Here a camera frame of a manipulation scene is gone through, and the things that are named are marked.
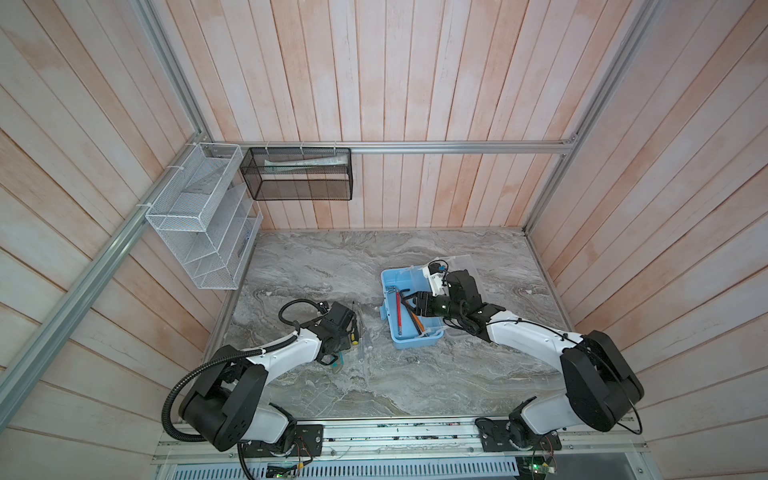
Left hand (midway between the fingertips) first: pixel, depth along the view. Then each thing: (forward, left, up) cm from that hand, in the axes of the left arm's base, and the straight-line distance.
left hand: (337, 344), depth 90 cm
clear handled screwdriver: (-2, -8, 0) cm, 8 cm away
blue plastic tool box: (+6, -22, -1) cm, 23 cm away
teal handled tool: (-6, -2, 0) cm, 6 cm away
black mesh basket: (+53, +16, +25) cm, 61 cm away
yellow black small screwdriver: (+3, -5, +2) cm, 6 cm away
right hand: (+8, -21, +12) cm, 26 cm away
